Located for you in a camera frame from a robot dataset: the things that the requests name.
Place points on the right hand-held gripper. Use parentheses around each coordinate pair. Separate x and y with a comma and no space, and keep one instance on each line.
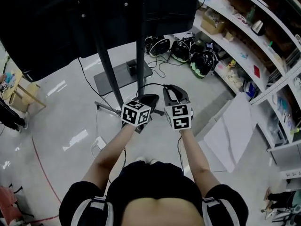
(178,116)

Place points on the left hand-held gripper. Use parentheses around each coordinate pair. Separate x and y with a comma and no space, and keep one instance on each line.
(135,114)

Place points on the person's left forearm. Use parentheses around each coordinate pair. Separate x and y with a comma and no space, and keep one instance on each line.
(110,149)

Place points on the person's right forearm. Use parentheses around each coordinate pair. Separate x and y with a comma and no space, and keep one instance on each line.
(195,154)

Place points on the white power strip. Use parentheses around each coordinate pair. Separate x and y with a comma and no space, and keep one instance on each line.
(100,142)

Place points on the grey TV stand shelf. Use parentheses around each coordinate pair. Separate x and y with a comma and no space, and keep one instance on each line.
(127,83)

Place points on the small black box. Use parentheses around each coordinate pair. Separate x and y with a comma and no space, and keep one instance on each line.
(131,67)

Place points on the black glossy helmet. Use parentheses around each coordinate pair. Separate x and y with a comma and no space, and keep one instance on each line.
(179,50)
(161,46)
(202,63)

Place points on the person's left white shoe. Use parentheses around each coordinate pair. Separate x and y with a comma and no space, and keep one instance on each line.
(140,159)

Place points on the person's white shoe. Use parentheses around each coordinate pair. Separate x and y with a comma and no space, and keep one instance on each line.
(153,161)
(140,159)

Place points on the person's right white shoe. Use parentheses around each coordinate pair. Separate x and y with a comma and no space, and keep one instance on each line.
(153,161)

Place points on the pile of white plastic parts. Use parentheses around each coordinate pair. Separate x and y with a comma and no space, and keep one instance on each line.
(232,80)

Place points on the yellow toy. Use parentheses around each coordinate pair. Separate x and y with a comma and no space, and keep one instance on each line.
(231,64)

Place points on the white veined board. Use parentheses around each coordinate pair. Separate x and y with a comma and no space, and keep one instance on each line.
(235,131)

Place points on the white curved shelving unit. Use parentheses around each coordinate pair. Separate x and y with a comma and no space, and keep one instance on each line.
(235,48)

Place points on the blue box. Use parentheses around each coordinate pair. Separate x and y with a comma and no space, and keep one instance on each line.
(250,88)

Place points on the person's black t-shirt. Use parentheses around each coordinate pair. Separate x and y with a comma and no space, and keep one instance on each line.
(152,180)

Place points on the large cardboard box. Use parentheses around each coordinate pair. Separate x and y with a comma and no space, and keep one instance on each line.
(211,26)

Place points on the small cardboard box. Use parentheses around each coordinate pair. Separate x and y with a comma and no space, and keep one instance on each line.
(228,37)

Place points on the red card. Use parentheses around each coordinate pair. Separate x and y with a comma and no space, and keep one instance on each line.
(257,71)

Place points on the clear plastic bags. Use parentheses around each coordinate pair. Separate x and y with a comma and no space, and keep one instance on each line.
(218,1)

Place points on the stainless steel kettle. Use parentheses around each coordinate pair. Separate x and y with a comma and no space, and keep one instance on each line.
(258,27)

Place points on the clear plastic storage box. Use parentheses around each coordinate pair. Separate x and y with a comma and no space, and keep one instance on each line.
(278,131)

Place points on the person's upper chest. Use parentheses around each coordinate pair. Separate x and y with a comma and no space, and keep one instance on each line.
(162,213)

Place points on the green bottle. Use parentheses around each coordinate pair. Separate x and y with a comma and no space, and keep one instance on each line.
(251,13)

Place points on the small wooden table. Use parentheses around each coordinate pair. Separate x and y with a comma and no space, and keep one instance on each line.
(14,92)

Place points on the red cloth bag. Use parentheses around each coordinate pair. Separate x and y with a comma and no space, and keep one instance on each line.
(5,204)

